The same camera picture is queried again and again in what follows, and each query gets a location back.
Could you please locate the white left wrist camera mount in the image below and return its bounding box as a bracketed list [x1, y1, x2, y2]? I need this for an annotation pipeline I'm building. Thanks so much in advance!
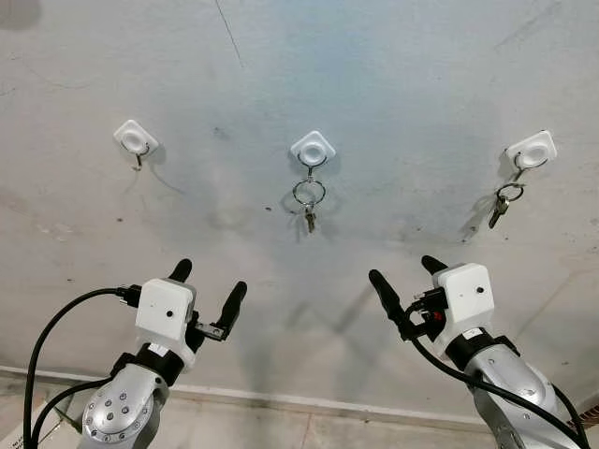
[135, 278, 198, 366]

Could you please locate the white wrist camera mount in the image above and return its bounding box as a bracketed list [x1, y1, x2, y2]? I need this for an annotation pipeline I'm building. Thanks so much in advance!
[431, 263, 495, 349]
[135, 278, 198, 366]

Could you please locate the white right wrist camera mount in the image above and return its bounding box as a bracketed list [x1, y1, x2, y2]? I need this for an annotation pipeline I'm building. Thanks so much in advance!
[431, 263, 495, 349]

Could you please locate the key on small metal ring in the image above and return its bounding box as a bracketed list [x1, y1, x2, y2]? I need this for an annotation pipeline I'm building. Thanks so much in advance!
[487, 178, 526, 230]

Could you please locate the key on large metal ring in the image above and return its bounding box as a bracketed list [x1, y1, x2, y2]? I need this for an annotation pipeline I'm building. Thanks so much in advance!
[292, 168, 328, 234]

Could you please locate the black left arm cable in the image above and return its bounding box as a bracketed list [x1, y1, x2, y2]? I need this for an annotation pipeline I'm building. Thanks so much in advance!
[22, 284, 142, 449]

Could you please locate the white square wall hook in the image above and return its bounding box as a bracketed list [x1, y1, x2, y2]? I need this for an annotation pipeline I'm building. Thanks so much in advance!
[289, 130, 337, 172]
[113, 119, 160, 171]
[505, 130, 558, 181]

